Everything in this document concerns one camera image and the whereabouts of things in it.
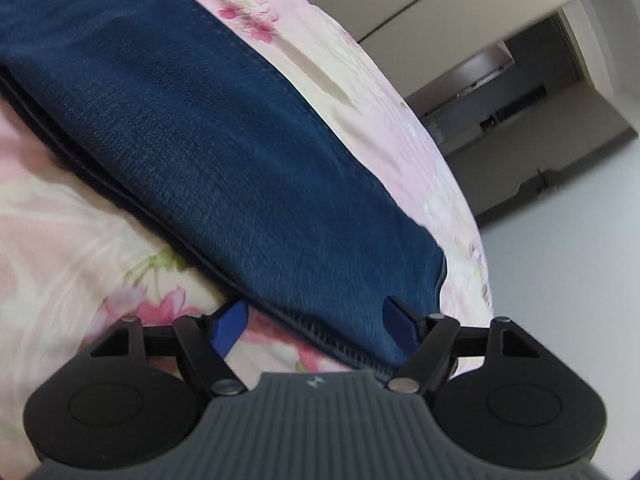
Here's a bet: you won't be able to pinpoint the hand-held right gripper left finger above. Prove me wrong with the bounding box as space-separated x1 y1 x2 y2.
89 300 250 397

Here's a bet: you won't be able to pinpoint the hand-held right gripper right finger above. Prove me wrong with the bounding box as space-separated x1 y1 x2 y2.
382 296 543 395

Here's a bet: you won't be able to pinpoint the blue denim pants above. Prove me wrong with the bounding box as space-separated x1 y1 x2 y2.
0 0 447 383

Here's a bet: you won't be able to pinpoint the pink floral quilt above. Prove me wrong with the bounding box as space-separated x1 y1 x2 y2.
0 0 497 480

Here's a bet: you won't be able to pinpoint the beige room door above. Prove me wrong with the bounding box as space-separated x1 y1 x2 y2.
440 82 640 226

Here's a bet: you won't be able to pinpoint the beige wardrobe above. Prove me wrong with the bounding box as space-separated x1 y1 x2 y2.
295 0 623 98

